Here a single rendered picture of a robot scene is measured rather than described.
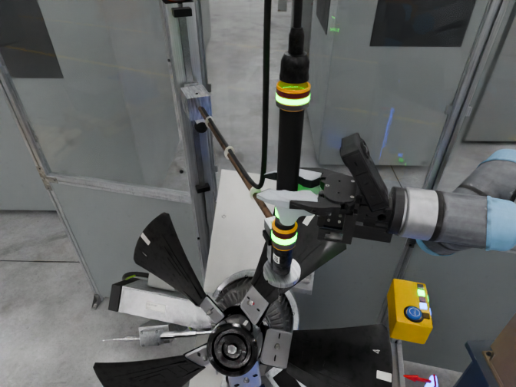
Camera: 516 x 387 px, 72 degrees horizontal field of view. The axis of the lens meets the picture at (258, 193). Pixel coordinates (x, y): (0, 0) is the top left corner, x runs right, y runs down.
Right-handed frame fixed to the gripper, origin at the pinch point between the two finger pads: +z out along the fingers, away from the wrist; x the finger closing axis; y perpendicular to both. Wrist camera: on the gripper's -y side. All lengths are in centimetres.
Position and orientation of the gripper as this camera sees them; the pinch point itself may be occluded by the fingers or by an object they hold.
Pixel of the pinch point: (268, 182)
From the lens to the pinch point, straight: 55.8
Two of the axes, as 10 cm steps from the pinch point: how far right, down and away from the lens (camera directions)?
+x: 2.3, -6.0, 7.7
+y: 0.0, 7.9, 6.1
